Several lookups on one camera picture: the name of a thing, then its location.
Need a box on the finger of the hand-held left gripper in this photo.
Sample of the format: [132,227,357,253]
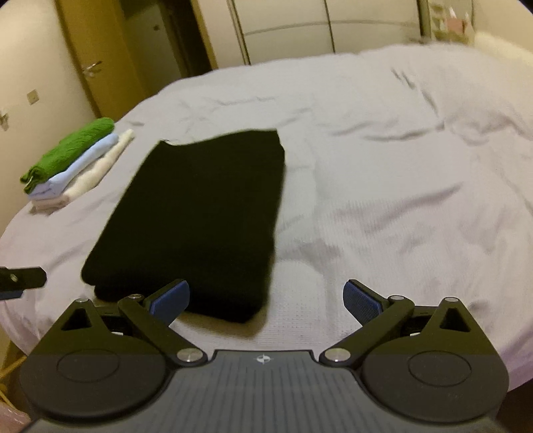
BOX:
[0,266,47,300]

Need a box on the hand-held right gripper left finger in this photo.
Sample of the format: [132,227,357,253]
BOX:
[60,280,208,367]

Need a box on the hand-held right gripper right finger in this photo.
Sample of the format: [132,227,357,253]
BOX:
[318,280,473,367]

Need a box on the black sweater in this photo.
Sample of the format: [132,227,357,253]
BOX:
[81,129,286,324]

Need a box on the white duvet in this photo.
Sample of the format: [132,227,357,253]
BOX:
[0,42,533,392]

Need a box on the cream folded garment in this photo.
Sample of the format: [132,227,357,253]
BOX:
[30,128,135,213]

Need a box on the light blue folded garment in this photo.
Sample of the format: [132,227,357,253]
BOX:
[24,132,121,197]

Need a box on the green folded garment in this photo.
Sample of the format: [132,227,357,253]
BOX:
[20,117,116,185]

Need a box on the wooden door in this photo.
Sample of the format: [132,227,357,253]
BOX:
[56,0,219,121]

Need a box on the white wardrobe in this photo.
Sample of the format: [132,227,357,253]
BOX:
[196,0,431,69]

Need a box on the cluttered shelf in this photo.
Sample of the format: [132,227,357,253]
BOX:
[428,0,477,43]

